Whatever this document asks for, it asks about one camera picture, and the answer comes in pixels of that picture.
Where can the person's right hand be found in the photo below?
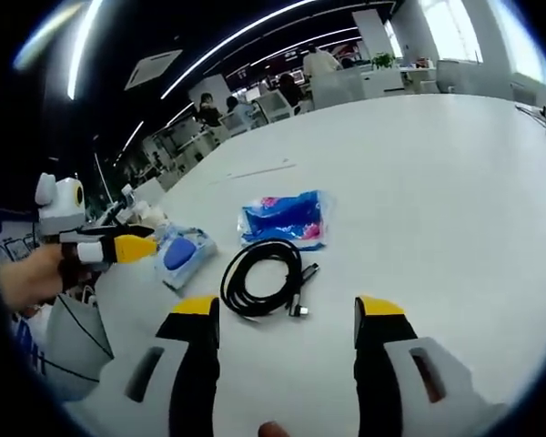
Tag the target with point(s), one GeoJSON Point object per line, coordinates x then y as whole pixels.
{"type": "Point", "coordinates": [275, 430]}

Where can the wide window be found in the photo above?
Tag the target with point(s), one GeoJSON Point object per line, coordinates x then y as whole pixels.
{"type": "Point", "coordinates": [523, 41]}

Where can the white table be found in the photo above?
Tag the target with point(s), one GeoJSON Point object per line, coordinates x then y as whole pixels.
{"type": "Point", "coordinates": [414, 205]}

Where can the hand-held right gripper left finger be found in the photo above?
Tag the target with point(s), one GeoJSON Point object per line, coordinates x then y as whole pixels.
{"type": "Point", "coordinates": [195, 364]}

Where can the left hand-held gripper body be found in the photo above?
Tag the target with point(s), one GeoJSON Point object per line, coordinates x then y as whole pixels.
{"type": "Point", "coordinates": [59, 200]}

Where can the blue tissue pack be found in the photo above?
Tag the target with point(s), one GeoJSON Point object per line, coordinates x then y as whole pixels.
{"type": "Point", "coordinates": [284, 218]}

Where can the narrow window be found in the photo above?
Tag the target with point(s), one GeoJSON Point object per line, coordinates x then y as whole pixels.
{"type": "Point", "coordinates": [450, 32]}

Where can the green potted plant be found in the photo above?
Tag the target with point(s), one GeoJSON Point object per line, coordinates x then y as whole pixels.
{"type": "Point", "coordinates": [384, 60]}

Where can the white office chair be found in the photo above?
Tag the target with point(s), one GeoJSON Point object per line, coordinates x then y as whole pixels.
{"type": "Point", "coordinates": [275, 107]}

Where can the ceiling air vent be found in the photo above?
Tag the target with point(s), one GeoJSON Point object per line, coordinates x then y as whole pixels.
{"type": "Point", "coordinates": [152, 70]}

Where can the white table power strip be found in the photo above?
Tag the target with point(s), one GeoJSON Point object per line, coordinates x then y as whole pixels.
{"type": "Point", "coordinates": [261, 172]}

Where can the wall poster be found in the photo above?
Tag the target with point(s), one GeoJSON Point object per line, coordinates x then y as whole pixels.
{"type": "Point", "coordinates": [13, 241]}

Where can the long curved ceiling light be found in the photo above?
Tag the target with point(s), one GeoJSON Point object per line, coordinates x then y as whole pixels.
{"type": "Point", "coordinates": [236, 43]}

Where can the grey office chair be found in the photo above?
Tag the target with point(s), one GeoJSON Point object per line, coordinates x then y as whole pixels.
{"type": "Point", "coordinates": [450, 77]}

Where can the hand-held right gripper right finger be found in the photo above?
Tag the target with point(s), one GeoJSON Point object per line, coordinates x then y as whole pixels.
{"type": "Point", "coordinates": [377, 359]}

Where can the white partition counter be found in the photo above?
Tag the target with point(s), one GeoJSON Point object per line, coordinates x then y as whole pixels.
{"type": "Point", "coordinates": [346, 88]}

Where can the person's left hand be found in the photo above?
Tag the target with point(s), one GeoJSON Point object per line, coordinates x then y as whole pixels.
{"type": "Point", "coordinates": [27, 277]}

